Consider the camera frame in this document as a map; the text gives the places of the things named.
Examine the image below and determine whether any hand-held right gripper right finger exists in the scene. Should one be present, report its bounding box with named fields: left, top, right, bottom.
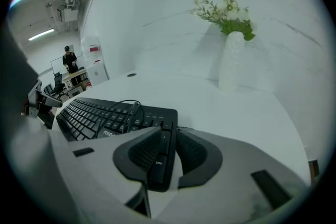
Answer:
left=154, top=129, right=312, bottom=224

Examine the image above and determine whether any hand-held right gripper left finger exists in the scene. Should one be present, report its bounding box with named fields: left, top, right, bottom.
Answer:
left=48, top=125, right=163, bottom=224

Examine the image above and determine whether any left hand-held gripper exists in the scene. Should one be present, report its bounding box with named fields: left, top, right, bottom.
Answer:
left=26, top=79, right=64, bottom=130

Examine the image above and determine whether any black keyboard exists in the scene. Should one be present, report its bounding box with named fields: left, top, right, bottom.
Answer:
left=56, top=97, right=179, bottom=193

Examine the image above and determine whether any black cable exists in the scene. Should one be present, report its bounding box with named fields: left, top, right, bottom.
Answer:
left=94, top=99, right=145, bottom=140

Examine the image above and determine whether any black office chair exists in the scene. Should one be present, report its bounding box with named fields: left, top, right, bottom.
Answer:
left=54, top=72, right=66, bottom=100
left=43, top=83, right=54, bottom=97

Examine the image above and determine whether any black beige safe box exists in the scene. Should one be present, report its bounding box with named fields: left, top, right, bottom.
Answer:
left=66, top=86, right=85, bottom=99

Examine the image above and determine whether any wooden desk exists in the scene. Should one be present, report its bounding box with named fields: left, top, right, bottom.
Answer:
left=62, top=68, right=87, bottom=87

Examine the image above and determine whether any whiteboard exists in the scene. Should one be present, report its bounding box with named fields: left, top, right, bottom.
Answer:
left=50, top=56, right=66, bottom=77

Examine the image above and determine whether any white water dispenser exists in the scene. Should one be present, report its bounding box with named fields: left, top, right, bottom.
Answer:
left=85, top=63, right=109, bottom=87

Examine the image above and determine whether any clear dispenser water bottle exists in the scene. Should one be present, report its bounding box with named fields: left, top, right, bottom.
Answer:
left=80, top=35, right=102, bottom=65

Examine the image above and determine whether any white ceiling junction box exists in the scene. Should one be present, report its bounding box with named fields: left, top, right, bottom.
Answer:
left=61, top=7, right=79, bottom=23

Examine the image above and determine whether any white textured vase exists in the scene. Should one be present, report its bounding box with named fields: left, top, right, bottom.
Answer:
left=218, top=31, right=246, bottom=94

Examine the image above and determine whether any white flower bouquet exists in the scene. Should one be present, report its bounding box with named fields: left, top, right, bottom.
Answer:
left=188, top=0, right=258, bottom=41

